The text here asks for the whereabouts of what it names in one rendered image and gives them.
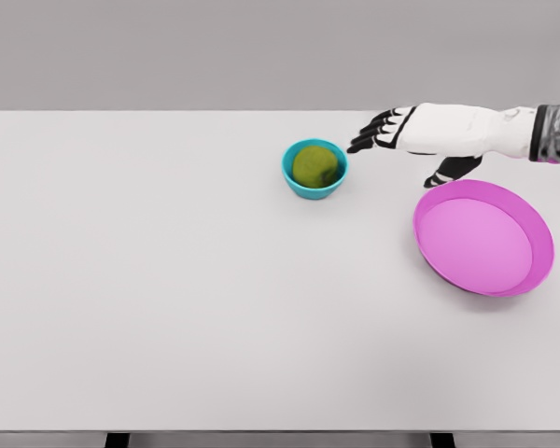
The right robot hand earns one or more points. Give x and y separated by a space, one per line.
430 130

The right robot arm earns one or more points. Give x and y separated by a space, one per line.
522 132

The green apple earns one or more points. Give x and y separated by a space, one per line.
315 167

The pink plate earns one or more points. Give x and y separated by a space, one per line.
480 240

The blue bowl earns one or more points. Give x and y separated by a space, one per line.
300 185

